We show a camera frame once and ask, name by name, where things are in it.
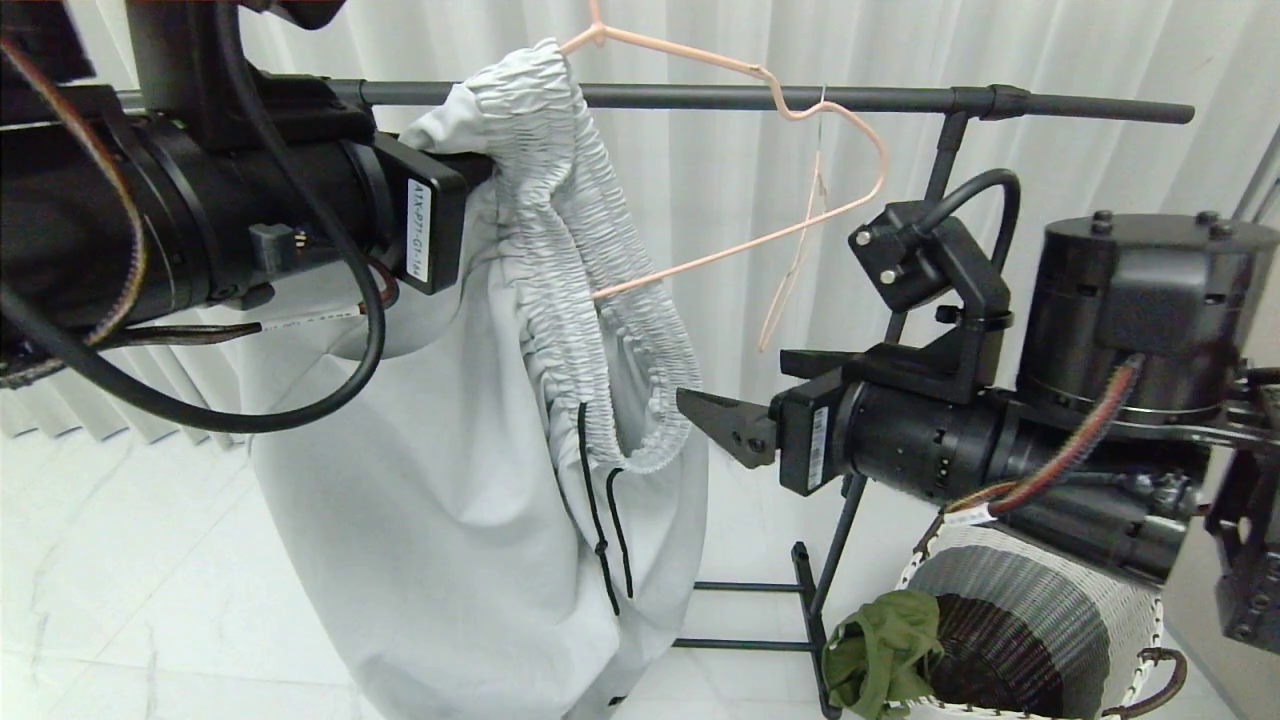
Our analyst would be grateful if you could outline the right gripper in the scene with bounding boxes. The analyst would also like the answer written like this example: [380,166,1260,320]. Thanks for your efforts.
[678,378,1016,501]

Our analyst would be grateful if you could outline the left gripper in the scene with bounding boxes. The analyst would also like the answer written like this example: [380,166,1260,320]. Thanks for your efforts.
[130,120,468,321]

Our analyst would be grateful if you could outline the pale grey shorts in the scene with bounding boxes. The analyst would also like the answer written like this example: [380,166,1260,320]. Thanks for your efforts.
[250,38,711,720]

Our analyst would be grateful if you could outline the pink clothes hanger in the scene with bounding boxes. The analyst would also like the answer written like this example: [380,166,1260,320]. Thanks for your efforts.
[560,0,889,301]
[757,85,831,353]

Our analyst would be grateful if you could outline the black clothes rack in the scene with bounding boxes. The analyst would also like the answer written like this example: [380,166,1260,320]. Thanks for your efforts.
[115,78,1196,720]

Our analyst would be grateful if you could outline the white laundry basket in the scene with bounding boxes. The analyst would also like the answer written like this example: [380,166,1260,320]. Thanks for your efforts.
[893,520,1189,720]

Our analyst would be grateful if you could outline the green garment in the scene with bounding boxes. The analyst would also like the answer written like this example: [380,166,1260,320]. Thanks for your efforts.
[822,588,943,720]

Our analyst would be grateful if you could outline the black cable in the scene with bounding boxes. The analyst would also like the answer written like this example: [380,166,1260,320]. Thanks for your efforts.
[915,168,1023,276]
[0,0,389,434]

